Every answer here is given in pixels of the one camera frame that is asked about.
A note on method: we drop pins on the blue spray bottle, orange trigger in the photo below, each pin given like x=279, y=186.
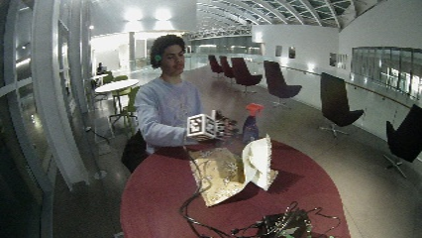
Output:
x=251, y=129

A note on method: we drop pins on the white cube with black markers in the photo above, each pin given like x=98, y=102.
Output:
x=200, y=127

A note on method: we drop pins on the white cardboard box lid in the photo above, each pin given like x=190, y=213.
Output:
x=259, y=162

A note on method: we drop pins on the gold patterned gift bag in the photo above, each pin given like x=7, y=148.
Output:
x=220, y=175

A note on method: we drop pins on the dark red swivel chair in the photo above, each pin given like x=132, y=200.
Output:
x=277, y=81
x=244, y=74
x=227, y=67
x=215, y=65

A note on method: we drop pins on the person in light grey sweater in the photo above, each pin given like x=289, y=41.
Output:
x=166, y=102

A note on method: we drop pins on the green chair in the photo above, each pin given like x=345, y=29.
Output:
x=119, y=78
x=130, y=105

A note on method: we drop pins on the black swivel chair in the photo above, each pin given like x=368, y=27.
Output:
x=336, y=102
x=407, y=137

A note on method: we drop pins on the green earpiece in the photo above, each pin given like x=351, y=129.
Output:
x=158, y=58

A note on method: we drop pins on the white round table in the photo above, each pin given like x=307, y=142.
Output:
x=116, y=86

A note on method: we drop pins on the white curved pillar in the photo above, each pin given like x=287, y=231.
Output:
x=55, y=99

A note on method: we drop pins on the framed wall picture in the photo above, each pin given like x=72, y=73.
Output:
x=279, y=51
x=292, y=52
x=333, y=59

